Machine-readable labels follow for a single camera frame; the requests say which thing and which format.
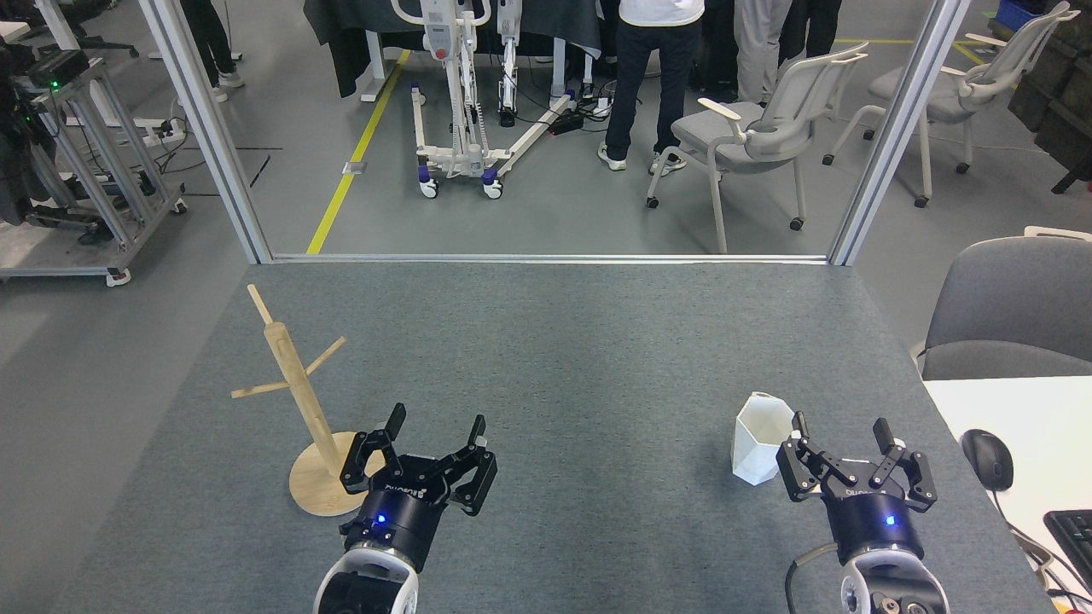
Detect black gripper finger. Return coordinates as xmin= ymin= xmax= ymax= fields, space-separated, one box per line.
xmin=872 ymin=418 xmax=938 ymax=513
xmin=427 ymin=415 xmax=498 ymax=517
xmin=776 ymin=411 xmax=841 ymax=502
xmin=340 ymin=403 xmax=407 ymax=495

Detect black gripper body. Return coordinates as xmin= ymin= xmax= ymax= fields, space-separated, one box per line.
xmin=821 ymin=465 xmax=926 ymax=565
xmin=341 ymin=455 xmax=453 ymax=574

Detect white faceted cup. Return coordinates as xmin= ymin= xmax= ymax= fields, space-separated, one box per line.
xmin=732 ymin=391 xmax=803 ymax=486

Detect wooden cup storage rack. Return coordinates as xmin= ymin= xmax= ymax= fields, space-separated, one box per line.
xmin=230 ymin=284 xmax=386 ymax=518

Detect black computer mouse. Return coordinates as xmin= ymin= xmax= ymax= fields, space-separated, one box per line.
xmin=961 ymin=429 xmax=1015 ymax=492

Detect white desk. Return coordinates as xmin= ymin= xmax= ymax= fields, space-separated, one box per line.
xmin=923 ymin=375 xmax=1092 ymax=614

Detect black keyboard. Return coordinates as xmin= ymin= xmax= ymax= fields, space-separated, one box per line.
xmin=1043 ymin=509 xmax=1092 ymax=594

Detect dark grey office chair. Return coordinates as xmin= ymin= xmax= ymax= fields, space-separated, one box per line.
xmin=911 ymin=226 xmax=1092 ymax=381

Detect white stand on wheels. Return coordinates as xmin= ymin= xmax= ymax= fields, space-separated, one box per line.
xmin=391 ymin=0 xmax=581 ymax=201

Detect dark stacked crates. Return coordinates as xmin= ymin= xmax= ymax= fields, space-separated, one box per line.
xmin=1008 ymin=9 xmax=1092 ymax=195

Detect person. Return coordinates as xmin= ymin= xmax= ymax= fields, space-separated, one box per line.
xmin=778 ymin=0 xmax=844 ymax=69
xmin=179 ymin=0 xmax=246 ymax=103
xmin=597 ymin=0 xmax=707 ymax=177
xmin=734 ymin=0 xmax=794 ymax=105

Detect black cloth covered table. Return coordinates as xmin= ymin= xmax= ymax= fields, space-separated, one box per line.
xmin=303 ymin=0 xmax=602 ymax=99

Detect blue bin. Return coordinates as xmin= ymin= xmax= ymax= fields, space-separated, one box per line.
xmin=996 ymin=0 xmax=1054 ymax=31

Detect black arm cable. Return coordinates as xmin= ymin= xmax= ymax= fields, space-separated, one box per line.
xmin=784 ymin=542 xmax=841 ymax=614

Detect silver table edge rail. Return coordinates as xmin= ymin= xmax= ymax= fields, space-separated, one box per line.
xmin=271 ymin=252 xmax=833 ymax=265

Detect grey chair with white frame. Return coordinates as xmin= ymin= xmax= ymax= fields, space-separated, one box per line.
xmin=646 ymin=41 xmax=871 ymax=255
xmin=822 ymin=2 xmax=1083 ymax=209

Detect silver frame post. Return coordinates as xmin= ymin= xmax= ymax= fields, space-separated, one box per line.
xmin=136 ymin=0 xmax=274 ymax=265
xmin=828 ymin=0 xmax=973 ymax=267

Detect metal frame cart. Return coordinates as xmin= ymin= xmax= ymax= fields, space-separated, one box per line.
xmin=0 ymin=49 xmax=189 ymax=287

